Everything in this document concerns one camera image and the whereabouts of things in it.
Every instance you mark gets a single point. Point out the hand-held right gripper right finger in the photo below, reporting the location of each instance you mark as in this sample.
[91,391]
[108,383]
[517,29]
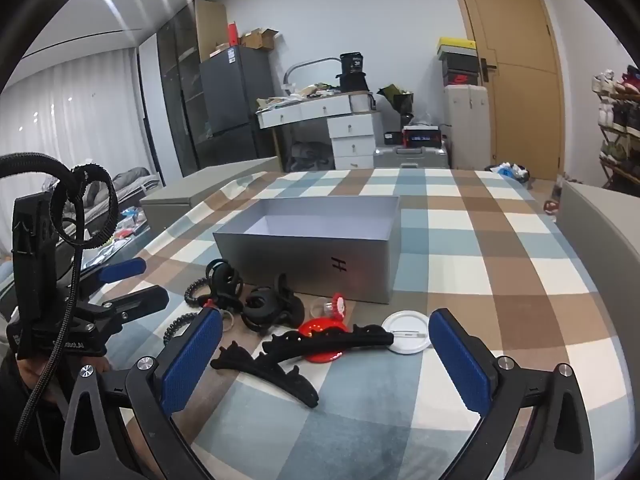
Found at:
[460,360]

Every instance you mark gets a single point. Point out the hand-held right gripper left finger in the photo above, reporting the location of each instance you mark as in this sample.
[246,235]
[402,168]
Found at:
[192,360]

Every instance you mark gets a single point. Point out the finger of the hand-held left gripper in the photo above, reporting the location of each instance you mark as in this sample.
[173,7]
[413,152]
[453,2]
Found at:
[122,270]
[145,300]

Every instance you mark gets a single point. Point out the white round pin badge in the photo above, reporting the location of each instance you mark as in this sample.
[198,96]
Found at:
[400,322]

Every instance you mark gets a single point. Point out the long black hair claw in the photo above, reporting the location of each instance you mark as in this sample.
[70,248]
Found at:
[350,338]

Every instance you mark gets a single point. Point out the grey cardboard box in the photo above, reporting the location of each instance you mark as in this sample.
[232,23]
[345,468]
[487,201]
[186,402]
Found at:
[300,260]

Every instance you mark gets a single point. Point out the person's left hand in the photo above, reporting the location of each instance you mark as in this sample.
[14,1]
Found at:
[32,375]

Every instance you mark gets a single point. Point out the black hair claw clip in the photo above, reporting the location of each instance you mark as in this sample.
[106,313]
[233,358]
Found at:
[265,305]
[225,280]

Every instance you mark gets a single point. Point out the checkered tablecloth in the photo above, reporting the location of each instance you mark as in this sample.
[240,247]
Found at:
[500,285]

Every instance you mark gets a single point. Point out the grey bedding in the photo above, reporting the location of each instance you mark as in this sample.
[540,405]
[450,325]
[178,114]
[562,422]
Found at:
[130,180]

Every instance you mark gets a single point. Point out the red hair clip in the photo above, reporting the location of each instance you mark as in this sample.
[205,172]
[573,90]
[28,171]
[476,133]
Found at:
[312,327]

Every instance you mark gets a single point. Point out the red white flower ornament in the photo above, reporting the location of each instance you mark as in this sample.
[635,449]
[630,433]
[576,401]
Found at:
[339,305]

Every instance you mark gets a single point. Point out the white curtain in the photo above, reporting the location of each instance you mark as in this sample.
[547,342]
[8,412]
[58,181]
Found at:
[65,120]

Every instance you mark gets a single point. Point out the pile of shoes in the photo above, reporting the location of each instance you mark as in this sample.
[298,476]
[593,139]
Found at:
[552,200]

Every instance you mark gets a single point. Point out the dark glass cabinet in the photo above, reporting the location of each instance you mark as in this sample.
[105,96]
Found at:
[177,85]

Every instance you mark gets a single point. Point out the black trash bin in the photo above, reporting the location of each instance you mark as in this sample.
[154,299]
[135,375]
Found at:
[507,172]

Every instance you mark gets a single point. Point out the grey fridge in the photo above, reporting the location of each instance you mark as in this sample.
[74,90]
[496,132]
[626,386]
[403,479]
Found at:
[230,100]

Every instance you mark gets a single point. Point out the silver suitcase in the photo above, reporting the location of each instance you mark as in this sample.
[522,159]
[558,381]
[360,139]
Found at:
[410,157]

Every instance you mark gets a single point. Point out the dark bag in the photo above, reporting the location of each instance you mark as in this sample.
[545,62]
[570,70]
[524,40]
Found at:
[310,155]

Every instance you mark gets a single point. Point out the black red power station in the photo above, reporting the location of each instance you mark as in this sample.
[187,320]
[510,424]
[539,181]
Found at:
[422,137]

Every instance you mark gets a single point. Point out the pile of papers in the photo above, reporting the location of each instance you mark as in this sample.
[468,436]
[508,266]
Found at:
[280,100]

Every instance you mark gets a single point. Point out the white storage cabinet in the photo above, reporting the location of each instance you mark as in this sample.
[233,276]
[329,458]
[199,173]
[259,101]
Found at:
[467,125]

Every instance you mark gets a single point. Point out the white desk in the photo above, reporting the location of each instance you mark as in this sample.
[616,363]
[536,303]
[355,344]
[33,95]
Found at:
[300,112]

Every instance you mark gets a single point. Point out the white drawer unit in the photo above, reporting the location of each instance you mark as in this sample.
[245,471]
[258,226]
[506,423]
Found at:
[352,145]

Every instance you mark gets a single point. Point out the wooden door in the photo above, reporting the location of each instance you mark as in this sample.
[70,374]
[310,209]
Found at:
[525,110]

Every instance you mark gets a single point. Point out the tall cardboard box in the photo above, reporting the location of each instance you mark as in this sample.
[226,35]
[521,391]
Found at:
[210,25]

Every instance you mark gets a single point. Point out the green bouquet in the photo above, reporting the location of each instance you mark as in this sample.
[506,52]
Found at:
[400,100]

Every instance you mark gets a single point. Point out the black shoe box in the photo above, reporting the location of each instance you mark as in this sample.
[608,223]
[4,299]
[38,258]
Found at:
[460,79]

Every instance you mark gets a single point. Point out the shoe rack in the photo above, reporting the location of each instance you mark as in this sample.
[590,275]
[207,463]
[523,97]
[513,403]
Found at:
[622,125]

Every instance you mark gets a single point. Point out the grey shoe box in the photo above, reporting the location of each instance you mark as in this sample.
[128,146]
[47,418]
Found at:
[457,63]

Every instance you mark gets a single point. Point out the black stacked pots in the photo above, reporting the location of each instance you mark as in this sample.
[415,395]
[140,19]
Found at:
[352,77]

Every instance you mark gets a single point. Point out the yellow shoe box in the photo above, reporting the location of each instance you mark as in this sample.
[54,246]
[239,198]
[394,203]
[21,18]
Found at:
[455,45]

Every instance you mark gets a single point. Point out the grey curved metal frame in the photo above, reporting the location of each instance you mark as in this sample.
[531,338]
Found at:
[305,62]

